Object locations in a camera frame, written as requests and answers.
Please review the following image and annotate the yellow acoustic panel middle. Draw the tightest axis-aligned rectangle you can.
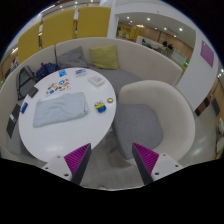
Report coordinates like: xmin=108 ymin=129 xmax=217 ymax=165
xmin=42 ymin=9 xmax=75 ymax=48

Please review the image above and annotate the white round table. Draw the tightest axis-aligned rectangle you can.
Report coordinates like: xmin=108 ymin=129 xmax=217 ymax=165
xmin=18 ymin=68 xmax=116 ymax=162

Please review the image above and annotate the light blue folded towel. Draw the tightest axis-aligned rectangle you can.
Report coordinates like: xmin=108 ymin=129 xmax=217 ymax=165
xmin=33 ymin=92 xmax=89 ymax=128

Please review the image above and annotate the white armchair grey cushion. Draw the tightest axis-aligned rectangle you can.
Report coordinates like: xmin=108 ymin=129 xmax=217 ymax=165
xmin=113 ymin=80 xmax=195 ymax=161

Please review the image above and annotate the blue bag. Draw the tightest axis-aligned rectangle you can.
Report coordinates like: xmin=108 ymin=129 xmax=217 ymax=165
xmin=36 ymin=63 xmax=58 ymax=80

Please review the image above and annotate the black laptop on sofa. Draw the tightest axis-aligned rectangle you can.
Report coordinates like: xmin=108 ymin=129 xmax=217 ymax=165
xmin=7 ymin=104 xmax=21 ymax=137

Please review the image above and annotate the blue white small packet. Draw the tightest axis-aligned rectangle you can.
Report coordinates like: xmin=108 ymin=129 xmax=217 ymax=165
xmin=75 ymin=68 xmax=86 ymax=75

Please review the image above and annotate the purple wall sign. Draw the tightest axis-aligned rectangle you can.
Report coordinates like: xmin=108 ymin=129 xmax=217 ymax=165
xmin=200 ymin=41 xmax=214 ymax=67

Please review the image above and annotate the small blue card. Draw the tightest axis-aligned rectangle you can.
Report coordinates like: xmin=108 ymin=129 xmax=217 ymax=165
xmin=59 ymin=70 xmax=67 ymax=77

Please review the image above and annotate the yellow acoustic panel left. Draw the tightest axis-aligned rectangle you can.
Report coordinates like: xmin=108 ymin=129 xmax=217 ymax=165
xmin=18 ymin=23 xmax=40 ymax=63

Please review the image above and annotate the grey throw pillow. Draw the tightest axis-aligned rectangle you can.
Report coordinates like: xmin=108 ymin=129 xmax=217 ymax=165
xmin=57 ymin=47 xmax=87 ymax=69

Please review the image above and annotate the yellow acoustic panel right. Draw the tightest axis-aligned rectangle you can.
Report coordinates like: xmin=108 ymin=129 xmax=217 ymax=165
xmin=77 ymin=6 xmax=111 ymax=38

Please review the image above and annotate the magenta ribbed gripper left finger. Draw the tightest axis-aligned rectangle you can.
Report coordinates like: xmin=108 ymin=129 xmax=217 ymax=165
xmin=64 ymin=143 xmax=92 ymax=185

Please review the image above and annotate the yellow-green throw pillow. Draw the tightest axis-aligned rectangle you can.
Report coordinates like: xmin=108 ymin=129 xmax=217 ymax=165
xmin=89 ymin=45 xmax=118 ymax=70

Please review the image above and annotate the yellow acoustic panel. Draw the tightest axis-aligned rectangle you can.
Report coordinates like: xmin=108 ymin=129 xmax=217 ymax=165
xmin=42 ymin=9 xmax=75 ymax=48
xmin=77 ymin=6 xmax=111 ymax=38
xmin=18 ymin=23 xmax=40 ymax=63

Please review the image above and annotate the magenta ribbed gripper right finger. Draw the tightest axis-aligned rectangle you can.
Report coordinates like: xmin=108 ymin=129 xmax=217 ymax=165
xmin=132 ymin=143 xmax=159 ymax=185

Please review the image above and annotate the black mesh backpack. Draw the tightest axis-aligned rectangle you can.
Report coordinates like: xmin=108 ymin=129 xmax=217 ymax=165
xmin=16 ymin=66 xmax=36 ymax=100

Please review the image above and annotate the black phone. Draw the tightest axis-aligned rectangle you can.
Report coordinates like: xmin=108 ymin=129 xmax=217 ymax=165
xmin=28 ymin=87 xmax=38 ymax=98

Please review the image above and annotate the white curved sofa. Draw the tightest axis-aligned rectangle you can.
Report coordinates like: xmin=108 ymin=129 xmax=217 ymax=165
xmin=0 ymin=36 xmax=183 ymax=158

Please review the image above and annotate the white box with print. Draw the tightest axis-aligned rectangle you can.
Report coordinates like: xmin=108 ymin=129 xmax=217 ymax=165
xmin=88 ymin=75 xmax=105 ymax=87

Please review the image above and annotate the blue yellow minion toy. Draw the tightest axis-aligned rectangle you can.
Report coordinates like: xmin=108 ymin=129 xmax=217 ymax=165
xmin=95 ymin=101 xmax=106 ymax=113

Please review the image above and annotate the colourful sticker sheet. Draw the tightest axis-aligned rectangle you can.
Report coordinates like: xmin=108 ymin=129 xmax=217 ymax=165
xmin=46 ymin=79 xmax=70 ymax=96

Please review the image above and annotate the blue small object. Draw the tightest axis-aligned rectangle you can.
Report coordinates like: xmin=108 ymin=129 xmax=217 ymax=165
xmin=20 ymin=102 xmax=28 ymax=114

